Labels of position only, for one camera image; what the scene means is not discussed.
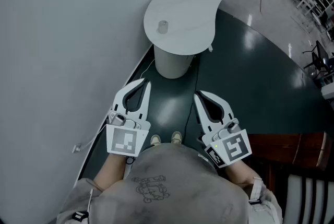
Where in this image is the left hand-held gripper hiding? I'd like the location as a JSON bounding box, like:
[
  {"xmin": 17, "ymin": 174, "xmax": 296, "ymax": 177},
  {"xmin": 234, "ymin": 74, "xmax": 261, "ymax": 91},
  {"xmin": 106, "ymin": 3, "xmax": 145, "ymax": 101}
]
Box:
[{"xmin": 105, "ymin": 78, "xmax": 152, "ymax": 157}]

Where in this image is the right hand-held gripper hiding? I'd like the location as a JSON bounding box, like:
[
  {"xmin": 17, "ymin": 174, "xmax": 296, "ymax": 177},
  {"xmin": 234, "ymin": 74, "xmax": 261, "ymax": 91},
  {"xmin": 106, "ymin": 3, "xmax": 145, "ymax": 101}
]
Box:
[{"xmin": 194, "ymin": 90, "xmax": 253, "ymax": 169}]

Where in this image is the small white cylindrical cup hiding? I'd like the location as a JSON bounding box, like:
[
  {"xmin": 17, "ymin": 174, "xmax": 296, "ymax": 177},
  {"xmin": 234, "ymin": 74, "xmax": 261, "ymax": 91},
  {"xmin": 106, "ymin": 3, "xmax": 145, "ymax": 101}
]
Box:
[{"xmin": 157, "ymin": 20, "xmax": 170, "ymax": 35}]

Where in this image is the person's right forearm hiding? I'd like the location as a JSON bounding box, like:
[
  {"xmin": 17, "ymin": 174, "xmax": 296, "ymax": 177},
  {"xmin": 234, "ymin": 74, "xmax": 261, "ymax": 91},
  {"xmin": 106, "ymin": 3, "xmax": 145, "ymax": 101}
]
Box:
[{"xmin": 222, "ymin": 160, "xmax": 259, "ymax": 187}]

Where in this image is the person's left forearm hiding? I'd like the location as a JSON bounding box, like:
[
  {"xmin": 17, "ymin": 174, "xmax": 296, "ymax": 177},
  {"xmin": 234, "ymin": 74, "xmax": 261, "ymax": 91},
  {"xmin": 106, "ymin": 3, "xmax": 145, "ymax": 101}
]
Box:
[{"xmin": 93, "ymin": 154, "xmax": 137, "ymax": 192}]

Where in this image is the white curved table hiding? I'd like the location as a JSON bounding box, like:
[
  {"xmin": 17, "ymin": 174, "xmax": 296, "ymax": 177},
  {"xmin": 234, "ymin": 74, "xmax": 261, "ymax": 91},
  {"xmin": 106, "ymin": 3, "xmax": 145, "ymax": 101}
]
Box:
[{"xmin": 144, "ymin": 0, "xmax": 230, "ymax": 79}]

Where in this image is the person's left beige shoe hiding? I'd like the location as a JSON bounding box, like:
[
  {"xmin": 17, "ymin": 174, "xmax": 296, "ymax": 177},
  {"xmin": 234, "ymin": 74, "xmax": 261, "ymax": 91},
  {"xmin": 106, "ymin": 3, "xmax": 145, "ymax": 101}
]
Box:
[{"xmin": 150, "ymin": 134, "xmax": 163, "ymax": 146}]

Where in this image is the person's beige shoe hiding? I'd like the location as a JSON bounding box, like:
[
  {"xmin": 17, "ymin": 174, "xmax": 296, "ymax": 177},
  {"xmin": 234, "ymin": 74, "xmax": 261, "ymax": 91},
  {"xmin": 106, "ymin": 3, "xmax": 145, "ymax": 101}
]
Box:
[
  {"xmin": 150, "ymin": 134, "xmax": 163, "ymax": 146},
  {"xmin": 171, "ymin": 131, "xmax": 183, "ymax": 145}
]

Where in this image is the person's right beige shoe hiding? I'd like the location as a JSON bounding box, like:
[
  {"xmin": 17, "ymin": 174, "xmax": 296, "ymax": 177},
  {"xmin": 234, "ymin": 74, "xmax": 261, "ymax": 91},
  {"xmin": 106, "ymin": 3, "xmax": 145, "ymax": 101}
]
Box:
[{"xmin": 171, "ymin": 131, "xmax": 183, "ymax": 145}]

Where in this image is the dark green floor mat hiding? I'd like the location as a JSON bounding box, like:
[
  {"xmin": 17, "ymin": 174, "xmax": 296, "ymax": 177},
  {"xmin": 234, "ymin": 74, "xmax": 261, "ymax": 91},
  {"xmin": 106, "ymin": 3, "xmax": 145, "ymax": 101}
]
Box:
[{"xmin": 77, "ymin": 8, "xmax": 325, "ymax": 188}]

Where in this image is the brown wooden cabinet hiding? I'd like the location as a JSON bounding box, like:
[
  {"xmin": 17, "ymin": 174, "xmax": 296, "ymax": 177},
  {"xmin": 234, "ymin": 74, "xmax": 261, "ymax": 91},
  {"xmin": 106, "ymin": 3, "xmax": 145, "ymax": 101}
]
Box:
[{"xmin": 246, "ymin": 132, "xmax": 328, "ymax": 171}]

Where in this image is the person's grey printed shirt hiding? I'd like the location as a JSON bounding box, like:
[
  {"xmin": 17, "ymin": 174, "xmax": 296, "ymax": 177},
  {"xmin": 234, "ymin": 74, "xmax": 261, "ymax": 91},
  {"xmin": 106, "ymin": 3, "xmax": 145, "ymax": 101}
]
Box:
[{"xmin": 56, "ymin": 142, "xmax": 284, "ymax": 224}]

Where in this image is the white box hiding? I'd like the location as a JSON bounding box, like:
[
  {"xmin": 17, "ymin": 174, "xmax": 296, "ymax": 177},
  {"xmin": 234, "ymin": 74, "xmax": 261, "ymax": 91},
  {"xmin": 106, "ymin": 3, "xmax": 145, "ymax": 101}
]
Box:
[{"xmin": 320, "ymin": 81, "xmax": 334, "ymax": 100}]

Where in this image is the white slatted chair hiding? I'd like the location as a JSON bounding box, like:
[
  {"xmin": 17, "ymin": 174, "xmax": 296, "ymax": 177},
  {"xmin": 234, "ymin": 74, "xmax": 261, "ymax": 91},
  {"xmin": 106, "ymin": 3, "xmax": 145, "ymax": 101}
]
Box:
[{"xmin": 285, "ymin": 172, "xmax": 334, "ymax": 224}]

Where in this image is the thin black cable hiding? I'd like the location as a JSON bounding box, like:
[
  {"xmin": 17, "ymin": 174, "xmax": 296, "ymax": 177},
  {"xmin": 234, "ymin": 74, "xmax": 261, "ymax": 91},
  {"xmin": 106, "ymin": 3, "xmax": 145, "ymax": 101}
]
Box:
[{"xmin": 181, "ymin": 55, "xmax": 200, "ymax": 144}]

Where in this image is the white shoulder strap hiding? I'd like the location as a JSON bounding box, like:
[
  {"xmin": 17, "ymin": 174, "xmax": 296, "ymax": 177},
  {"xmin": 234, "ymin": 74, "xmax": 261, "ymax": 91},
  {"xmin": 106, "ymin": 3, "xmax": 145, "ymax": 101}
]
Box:
[{"xmin": 247, "ymin": 176, "xmax": 263, "ymax": 205}]

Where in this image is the thin white earphone cable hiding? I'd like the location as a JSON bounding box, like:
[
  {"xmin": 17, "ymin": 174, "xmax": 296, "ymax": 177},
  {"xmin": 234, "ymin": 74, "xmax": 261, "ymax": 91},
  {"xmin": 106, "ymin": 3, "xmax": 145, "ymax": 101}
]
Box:
[{"xmin": 88, "ymin": 188, "xmax": 94, "ymax": 216}]

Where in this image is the black strap buckle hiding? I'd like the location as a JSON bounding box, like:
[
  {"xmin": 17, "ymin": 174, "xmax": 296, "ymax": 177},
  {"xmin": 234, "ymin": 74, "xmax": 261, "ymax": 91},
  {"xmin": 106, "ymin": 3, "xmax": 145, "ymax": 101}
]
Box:
[{"xmin": 71, "ymin": 211, "xmax": 90, "ymax": 221}]

